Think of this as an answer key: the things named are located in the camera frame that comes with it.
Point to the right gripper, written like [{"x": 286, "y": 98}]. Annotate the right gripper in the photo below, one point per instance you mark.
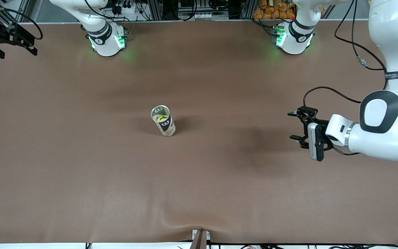
[{"x": 8, "y": 34}]

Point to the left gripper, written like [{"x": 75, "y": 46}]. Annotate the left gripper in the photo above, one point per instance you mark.
[{"x": 305, "y": 121}]

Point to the clear Wilson tennis ball can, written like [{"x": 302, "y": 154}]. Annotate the clear Wilson tennis ball can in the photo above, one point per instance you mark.
[{"x": 167, "y": 128}]

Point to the Wilson print tennis ball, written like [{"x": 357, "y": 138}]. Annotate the Wilson print tennis ball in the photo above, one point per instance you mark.
[{"x": 159, "y": 117}]

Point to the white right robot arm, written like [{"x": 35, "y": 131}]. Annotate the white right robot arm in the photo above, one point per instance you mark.
[{"x": 105, "y": 45}]

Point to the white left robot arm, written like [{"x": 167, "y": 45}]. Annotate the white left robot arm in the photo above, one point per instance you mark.
[{"x": 392, "y": 138}]

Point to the white power strip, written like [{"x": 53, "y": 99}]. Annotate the white power strip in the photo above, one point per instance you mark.
[{"x": 126, "y": 9}]

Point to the pile of orange bread rolls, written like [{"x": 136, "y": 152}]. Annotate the pile of orange bread rolls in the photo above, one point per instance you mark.
[{"x": 271, "y": 10}]

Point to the grey equipment with white connectors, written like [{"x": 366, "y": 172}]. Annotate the grey equipment with white connectors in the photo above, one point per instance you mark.
[{"x": 202, "y": 15}]

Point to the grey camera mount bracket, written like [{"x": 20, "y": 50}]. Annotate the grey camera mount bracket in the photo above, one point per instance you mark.
[{"x": 200, "y": 240}]

